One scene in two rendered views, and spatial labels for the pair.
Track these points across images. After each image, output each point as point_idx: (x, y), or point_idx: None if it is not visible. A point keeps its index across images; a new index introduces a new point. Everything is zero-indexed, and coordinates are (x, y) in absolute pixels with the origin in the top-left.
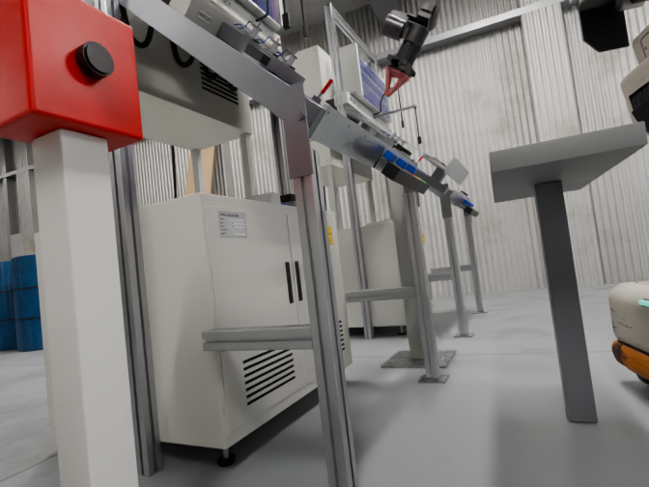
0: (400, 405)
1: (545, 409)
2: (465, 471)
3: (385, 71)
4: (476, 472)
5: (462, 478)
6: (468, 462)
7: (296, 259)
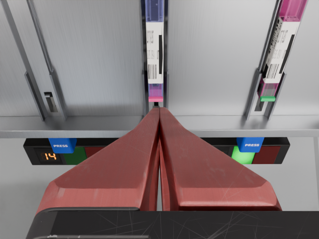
0: (152, 103)
1: (158, 206)
2: (62, 166)
3: (68, 170)
4: (62, 171)
5: (54, 165)
6: (71, 166)
7: None
